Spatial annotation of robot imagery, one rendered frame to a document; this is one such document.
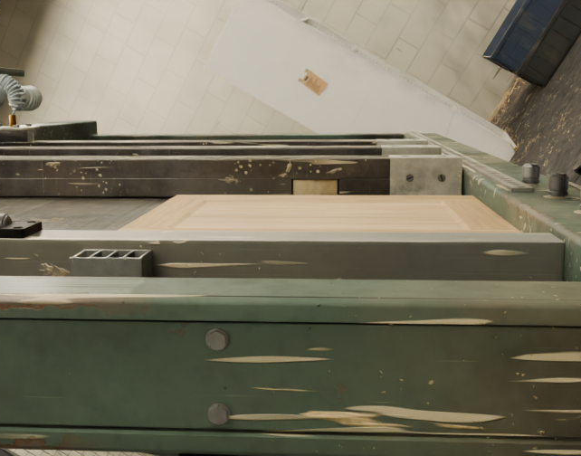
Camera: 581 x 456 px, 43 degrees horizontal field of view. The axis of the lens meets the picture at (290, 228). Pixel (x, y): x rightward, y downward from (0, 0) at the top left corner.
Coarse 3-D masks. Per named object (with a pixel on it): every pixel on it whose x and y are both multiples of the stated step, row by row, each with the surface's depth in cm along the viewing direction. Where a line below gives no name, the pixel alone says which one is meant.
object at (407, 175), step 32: (0, 160) 134; (32, 160) 134; (64, 160) 133; (96, 160) 133; (128, 160) 133; (160, 160) 132; (192, 160) 132; (224, 160) 131; (256, 160) 131; (288, 160) 131; (320, 160) 130; (352, 160) 130; (384, 160) 130; (416, 160) 129; (448, 160) 129; (0, 192) 135; (32, 192) 135; (64, 192) 134; (96, 192) 134; (128, 192) 134; (160, 192) 133; (192, 192) 133; (224, 192) 132; (256, 192) 132; (288, 192) 132; (352, 192) 131; (384, 192) 130; (416, 192) 130; (448, 192) 130
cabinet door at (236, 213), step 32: (128, 224) 94; (160, 224) 94; (192, 224) 96; (224, 224) 96; (256, 224) 95; (288, 224) 95; (320, 224) 95; (352, 224) 95; (384, 224) 95; (416, 224) 95; (448, 224) 94; (480, 224) 92
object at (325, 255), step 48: (0, 240) 74; (48, 240) 74; (96, 240) 74; (144, 240) 73; (192, 240) 73; (240, 240) 73; (288, 240) 72; (336, 240) 72; (384, 240) 72; (432, 240) 72; (480, 240) 72; (528, 240) 72
